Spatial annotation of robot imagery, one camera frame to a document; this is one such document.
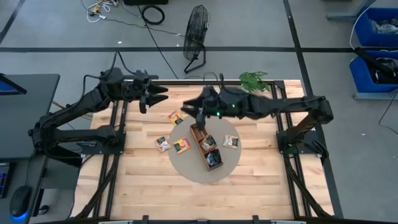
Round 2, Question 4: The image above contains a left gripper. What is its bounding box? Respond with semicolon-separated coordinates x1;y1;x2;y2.
132;70;169;108

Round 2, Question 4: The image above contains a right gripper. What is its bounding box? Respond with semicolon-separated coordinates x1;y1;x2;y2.
182;85;221;131

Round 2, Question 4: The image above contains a mango tea packet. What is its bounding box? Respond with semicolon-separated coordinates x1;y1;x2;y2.
172;136;192;155
167;110;185;127

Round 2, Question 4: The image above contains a vanilla caramel tea packet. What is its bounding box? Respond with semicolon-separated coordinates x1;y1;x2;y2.
222;134;239;149
200;134;218;152
154;136;172;153

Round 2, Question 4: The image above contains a blueberry tea packet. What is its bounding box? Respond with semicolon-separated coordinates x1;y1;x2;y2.
205;148;223;168

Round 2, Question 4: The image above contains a wooden tea organiser box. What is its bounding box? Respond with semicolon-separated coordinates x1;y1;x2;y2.
189;123;224;172

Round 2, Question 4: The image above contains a round grey placemat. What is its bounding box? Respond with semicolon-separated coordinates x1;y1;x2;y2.
167;114;243;184

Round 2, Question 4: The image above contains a green plant in white pot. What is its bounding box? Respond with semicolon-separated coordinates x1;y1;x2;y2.
238;70;271;93

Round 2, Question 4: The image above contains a black floor fan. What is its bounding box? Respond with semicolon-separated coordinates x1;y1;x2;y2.
182;4;210;75

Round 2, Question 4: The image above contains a black box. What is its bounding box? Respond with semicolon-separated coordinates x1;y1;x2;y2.
123;0;169;6

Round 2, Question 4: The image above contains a black office desk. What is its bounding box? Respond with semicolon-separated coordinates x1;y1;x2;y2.
0;73;60;224

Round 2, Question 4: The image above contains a computer screen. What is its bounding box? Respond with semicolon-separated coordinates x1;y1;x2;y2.
0;73;28;96

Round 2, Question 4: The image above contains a blue storage bin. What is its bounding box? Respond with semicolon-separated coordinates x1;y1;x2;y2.
354;6;398;47
348;49;398;94

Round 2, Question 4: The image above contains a black computer mouse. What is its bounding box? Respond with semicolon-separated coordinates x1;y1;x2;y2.
9;185;32;218

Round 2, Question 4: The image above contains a black keyboard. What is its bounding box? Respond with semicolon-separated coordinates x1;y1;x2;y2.
0;161;12;199

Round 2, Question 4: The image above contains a grey desk leg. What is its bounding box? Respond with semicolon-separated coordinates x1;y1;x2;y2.
326;0;379;20

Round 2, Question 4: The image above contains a black floor cable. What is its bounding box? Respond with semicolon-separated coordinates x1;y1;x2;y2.
377;90;398;136
80;0;186;37
136;4;180;80

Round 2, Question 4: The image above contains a coiled black cable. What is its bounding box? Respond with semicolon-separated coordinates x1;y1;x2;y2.
140;4;166;26

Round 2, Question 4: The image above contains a black aluminium table frame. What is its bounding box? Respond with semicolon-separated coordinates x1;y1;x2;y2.
70;74;345;224

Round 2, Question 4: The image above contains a white cable bundle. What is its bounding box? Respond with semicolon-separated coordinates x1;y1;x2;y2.
85;0;121;24

